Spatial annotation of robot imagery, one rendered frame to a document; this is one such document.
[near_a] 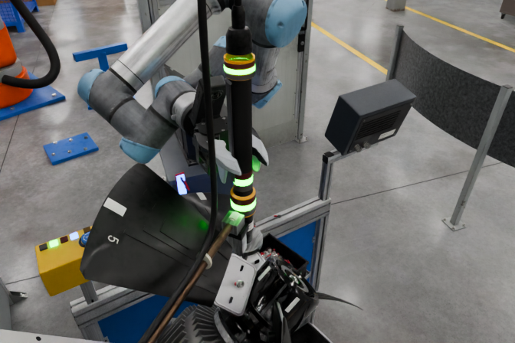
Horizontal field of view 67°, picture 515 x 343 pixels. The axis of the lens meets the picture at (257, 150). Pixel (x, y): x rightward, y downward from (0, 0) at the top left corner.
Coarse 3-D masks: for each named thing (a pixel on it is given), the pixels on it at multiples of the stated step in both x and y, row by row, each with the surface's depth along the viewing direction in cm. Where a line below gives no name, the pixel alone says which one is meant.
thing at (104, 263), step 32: (128, 192) 61; (160, 192) 66; (96, 224) 55; (128, 224) 58; (160, 224) 62; (192, 224) 66; (96, 256) 53; (128, 256) 56; (160, 256) 60; (192, 256) 63; (224, 256) 66; (128, 288) 54; (160, 288) 58; (192, 288) 61
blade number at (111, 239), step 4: (108, 232) 56; (112, 232) 56; (108, 236) 55; (112, 236) 56; (116, 236) 56; (120, 236) 57; (104, 240) 55; (108, 240) 55; (112, 240) 55; (116, 240) 56; (120, 240) 56; (112, 244) 55; (116, 244) 56; (120, 244) 56
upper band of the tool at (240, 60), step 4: (224, 56) 53; (228, 56) 55; (232, 56) 55; (236, 56) 56; (240, 56) 56; (244, 56) 56; (248, 56) 55; (252, 56) 55; (228, 60) 52; (232, 60) 52; (236, 60) 56; (240, 60) 56; (244, 60) 52; (248, 60) 52; (252, 60) 53; (228, 68) 53; (248, 68) 53; (252, 72) 53; (236, 80) 53; (240, 80) 53
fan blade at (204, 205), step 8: (200, 192) 97; (208, 192) 99; (192, 200) 93; (200, 200) 94; (208, 200) 95; (224, 200) 97; (200, 208) 91; (208, 208) 91; (224, 208) 93; (208, 216) 89; (224, 216) 90; (216, 224) 87
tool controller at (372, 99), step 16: (352, 96) 126; (368, 96) 128; (384, 96) 129; (400, 96) 130; (416, 96) 132; (336, 112) 130; (352, 112) 123; (368, 112) 122; (384, 112) 126; (400, 112) 132; (336, 128) 132; (352, 128) 125; (368, 128) 128; (384, 128) 135; (336, 144) 135; (352, 144) 130; (368, 144) 133
